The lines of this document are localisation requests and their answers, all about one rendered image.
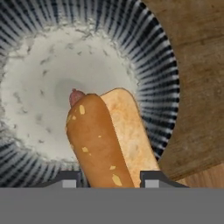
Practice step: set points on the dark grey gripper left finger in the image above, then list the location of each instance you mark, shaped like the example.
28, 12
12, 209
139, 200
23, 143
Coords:
70, 178

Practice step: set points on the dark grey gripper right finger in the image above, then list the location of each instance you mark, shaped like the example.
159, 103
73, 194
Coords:
152, 178

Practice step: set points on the brown hot dog bun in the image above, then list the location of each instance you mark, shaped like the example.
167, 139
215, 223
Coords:
96, 140

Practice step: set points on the reddish brown sausage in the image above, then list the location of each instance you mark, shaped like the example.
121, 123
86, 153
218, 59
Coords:
75, 96

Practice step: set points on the blue white striped bowl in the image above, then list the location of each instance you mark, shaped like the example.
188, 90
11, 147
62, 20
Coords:
43, 87

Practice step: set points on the brown wooden board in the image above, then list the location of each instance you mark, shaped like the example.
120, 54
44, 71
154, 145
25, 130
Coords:
198, 87

